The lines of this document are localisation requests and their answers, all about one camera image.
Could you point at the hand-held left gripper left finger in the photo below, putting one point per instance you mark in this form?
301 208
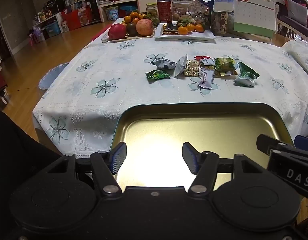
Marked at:
118 158

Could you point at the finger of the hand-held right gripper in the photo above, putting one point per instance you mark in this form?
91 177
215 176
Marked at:
267 142
304 142

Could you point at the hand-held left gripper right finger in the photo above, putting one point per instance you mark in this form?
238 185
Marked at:
190 160

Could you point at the gold metal tin tray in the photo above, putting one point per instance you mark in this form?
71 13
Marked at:
193 125

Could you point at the green and white snack packet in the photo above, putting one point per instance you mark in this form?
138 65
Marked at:
245 77

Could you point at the white snack bar packet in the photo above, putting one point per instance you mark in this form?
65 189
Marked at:
205 78

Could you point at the green and yellow snack packet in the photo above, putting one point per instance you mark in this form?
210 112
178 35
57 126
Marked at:
225 64

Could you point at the green candy packet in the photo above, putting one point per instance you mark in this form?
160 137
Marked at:
157 75

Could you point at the brown and gold patterned packet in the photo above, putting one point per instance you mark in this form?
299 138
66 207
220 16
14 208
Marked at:
192 68

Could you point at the grey snack packet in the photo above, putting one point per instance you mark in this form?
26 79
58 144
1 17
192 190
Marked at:
180 66

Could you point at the white and red snack packet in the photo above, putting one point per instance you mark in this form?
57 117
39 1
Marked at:
208 62

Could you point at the blue and white snack packet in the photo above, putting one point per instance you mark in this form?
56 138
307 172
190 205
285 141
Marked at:
164 63

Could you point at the blue round stool cushion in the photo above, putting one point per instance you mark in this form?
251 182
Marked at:
52 76

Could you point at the white remote control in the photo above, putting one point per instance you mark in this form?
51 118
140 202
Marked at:
105 38

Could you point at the wooden fruit tray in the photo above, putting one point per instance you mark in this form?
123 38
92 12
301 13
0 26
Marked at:
129 38

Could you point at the white rectangular plate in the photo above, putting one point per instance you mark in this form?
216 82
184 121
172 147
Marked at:
188 36

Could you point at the dark red apple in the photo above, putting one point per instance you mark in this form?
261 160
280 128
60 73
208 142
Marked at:
117 32

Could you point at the jar with brown patterned label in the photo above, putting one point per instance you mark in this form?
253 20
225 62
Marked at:
221 23

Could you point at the gold foil chocolate coins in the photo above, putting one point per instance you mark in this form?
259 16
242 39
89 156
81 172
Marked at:
168 32

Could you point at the orange tangerine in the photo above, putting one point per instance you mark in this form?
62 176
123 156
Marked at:
183 30
199 27
190 27

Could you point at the dark brown fruit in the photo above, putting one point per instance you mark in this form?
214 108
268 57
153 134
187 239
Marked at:
132 29

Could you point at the desk calendar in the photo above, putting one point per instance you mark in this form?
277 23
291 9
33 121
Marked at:
253 12

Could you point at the white chair with grey cushion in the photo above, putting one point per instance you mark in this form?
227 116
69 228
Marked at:
297 10

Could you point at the pink striped apple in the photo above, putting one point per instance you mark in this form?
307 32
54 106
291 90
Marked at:
144 27

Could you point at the black chocolate box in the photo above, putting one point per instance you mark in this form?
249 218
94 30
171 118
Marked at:
171 26

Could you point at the clear snack container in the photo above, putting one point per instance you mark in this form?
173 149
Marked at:
202 17

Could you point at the pile of leafy tangerines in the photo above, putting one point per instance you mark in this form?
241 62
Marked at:
135 17

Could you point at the teal bucket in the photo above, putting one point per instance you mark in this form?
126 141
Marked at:
112 13

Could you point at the blue storage bin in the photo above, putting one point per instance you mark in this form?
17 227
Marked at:
52 28

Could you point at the red box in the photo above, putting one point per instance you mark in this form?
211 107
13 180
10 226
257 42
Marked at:
76 18

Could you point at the blue crate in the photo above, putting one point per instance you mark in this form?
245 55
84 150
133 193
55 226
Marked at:
128 10

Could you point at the purple bottles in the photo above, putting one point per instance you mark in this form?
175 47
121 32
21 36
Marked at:
36 34

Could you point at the small glass jar green lid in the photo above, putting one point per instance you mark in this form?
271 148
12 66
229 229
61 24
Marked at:
152 12

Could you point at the red tin can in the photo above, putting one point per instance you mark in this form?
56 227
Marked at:
164 10

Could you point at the large clear glass jar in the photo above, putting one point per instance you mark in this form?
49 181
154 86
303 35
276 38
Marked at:
181 6

